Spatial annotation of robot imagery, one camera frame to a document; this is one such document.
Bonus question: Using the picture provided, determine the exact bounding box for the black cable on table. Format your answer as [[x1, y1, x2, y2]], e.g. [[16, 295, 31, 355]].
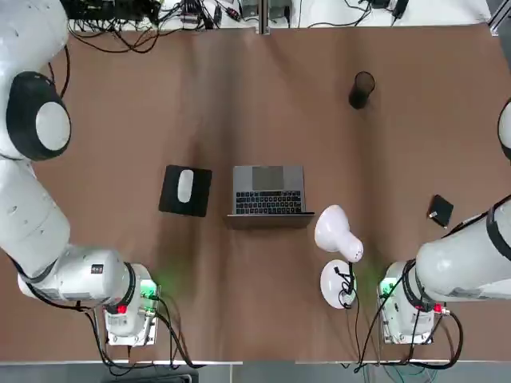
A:
[[67, 18, 200, 55]]

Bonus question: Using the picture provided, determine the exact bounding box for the black mouse pad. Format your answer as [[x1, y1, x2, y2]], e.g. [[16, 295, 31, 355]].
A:
[[158, 164, 212, 219]]

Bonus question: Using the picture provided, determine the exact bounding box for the small black box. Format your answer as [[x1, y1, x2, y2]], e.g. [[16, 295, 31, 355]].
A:
[[426, 194, 455, 229]]

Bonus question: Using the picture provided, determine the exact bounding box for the black lamp cable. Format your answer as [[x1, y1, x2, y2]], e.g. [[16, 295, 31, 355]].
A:
[[335, 267, 366, 374]]

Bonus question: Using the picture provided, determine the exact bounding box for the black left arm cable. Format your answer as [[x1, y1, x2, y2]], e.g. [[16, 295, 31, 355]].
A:
[[7, 43, 208, 376]]

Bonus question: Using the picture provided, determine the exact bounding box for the black mesh pen holder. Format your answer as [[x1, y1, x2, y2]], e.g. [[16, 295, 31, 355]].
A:
[[348, 70, 376, 110]]

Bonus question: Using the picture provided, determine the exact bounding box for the grey laptop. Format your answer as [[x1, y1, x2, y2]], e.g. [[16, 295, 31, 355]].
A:
[[226, 165, 316, 231]]

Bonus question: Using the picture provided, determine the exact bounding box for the aluminium frame rail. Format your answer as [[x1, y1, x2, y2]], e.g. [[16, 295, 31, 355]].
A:
[[487, 0, 511, 38]]

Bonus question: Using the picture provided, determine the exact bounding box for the black electronics box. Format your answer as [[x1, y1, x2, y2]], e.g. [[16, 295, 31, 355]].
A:
[[65, 0, 145, 21]]

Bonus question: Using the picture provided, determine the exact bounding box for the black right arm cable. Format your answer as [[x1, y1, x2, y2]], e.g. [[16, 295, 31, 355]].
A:
[[358, 259, 466, 370]]

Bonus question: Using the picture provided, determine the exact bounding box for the aluminium post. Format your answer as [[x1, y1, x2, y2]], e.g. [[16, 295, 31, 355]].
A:
[[257, 0, 271, 37]]

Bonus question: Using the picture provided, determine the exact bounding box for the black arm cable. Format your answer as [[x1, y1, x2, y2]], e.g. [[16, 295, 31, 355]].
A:
[[358, 259, 466, 370], [7, 43, 208, 376]]

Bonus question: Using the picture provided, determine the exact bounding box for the white desk lamp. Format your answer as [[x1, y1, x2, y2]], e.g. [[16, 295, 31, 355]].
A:
[[314, 204, 365, 310]]

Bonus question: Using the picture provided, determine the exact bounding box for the white computer mouse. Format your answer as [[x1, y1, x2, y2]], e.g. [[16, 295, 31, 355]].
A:
[[176, 169, 195, 203]]

